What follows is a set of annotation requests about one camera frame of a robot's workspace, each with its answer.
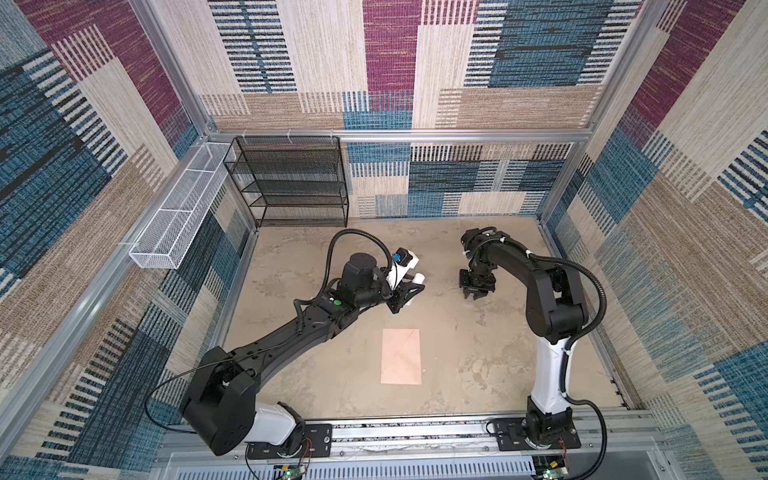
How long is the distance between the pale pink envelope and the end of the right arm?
0.20 metres

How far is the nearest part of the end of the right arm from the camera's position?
857mm

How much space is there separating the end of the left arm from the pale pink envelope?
21 centimetres

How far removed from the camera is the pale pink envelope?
0.85 meters

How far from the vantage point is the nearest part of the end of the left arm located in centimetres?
69
